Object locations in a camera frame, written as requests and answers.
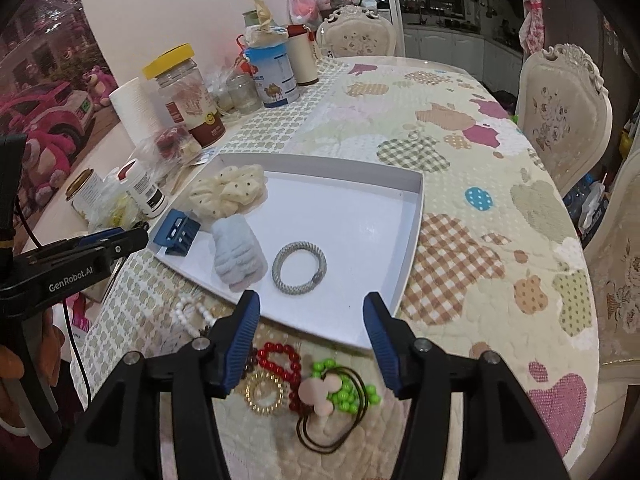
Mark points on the cream dotted scrunchie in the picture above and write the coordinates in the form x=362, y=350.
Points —
x=225, y=192

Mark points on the pink floral hanging cloth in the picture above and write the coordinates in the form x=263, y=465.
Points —
x=534, y=15

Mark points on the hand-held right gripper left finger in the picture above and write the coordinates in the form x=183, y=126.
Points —
x=245, y=340

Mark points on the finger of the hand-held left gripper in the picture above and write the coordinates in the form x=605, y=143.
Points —
x=102, y=236
x=130, y=242

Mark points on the white bottle with red cap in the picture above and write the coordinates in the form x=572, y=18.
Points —
x=145, y=190

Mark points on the white cardboard tray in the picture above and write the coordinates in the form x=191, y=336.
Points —
x=350, y=240

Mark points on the small empty glass jar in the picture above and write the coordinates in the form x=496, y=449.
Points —
x=245, y=95

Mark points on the quilted apple pattern tablecloth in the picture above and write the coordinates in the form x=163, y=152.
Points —
x=475, y=260

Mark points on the blue milk powder can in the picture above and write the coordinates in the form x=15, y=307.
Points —
x=272, y=75

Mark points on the light blue fluffy scrunchie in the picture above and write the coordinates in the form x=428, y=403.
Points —
x=237, y=255

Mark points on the pink label packet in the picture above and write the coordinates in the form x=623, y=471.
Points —
x=79, y=315

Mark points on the clear bag with yellow contents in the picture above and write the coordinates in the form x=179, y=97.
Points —
x=120, y=211

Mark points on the yellow lid clear jar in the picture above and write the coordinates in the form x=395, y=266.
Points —
x=185, y=100

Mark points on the white paper towel roll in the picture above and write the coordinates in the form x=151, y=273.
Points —
x=132, y=110

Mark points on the blue white package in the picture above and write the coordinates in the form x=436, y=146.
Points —
x=585, y=202

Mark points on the crumpled beige plastic bag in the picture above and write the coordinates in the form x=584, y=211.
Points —
x=265, y=20

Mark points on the pink bear wall poster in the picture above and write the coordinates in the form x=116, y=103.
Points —
x=45, y=90

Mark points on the gold lid tin can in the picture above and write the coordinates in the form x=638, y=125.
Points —
x=87, y=192

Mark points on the cream cylinder with red lid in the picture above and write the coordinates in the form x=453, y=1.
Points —
x=302, y=60

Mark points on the blue hair claw clip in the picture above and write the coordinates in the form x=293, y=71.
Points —
x=175, y=232

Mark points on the white kitchen cabinets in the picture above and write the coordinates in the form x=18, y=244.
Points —
x=450, y=45

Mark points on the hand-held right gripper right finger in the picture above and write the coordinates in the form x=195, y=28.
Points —
x=382, y=340

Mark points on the cream carved floral chair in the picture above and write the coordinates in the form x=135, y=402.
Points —
x=555, y=120
x=355, y=37

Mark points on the clear bag of red snacks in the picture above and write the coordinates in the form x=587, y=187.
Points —
x=172, y=142

